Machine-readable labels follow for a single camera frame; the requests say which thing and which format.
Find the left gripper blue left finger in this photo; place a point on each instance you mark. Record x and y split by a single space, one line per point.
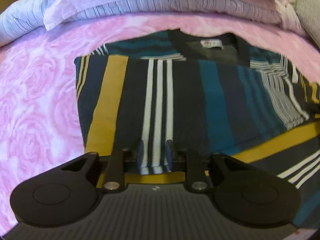
121 161

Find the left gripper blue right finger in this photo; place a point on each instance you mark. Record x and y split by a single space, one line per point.
191 163

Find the striped knit sweater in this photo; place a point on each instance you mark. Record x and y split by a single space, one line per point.
218 94

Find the pink rose bedspread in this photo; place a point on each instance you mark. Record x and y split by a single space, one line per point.
39 119

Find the lilac striped duvet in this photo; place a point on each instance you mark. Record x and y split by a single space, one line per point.
24 16

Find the grey checked pillow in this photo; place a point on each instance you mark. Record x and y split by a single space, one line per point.
308 14

